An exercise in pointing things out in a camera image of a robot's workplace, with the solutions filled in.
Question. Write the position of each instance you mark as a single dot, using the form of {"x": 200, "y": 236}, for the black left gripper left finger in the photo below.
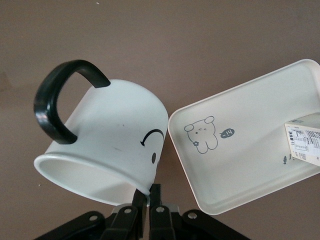
{"x": 120, "y": 222}

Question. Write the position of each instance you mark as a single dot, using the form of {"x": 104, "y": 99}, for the brown table cover sheet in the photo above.
{"x": 160, "y": 30}

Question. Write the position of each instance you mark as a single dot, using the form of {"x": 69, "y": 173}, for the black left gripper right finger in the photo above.
{"x": 160, "y": 220}

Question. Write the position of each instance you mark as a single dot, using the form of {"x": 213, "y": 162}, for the blue white milk carton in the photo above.
{"x": 305, "y": 140}

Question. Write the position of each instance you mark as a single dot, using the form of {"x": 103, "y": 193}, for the cream rabbit print tray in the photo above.
{"x": 245, "y": 140}

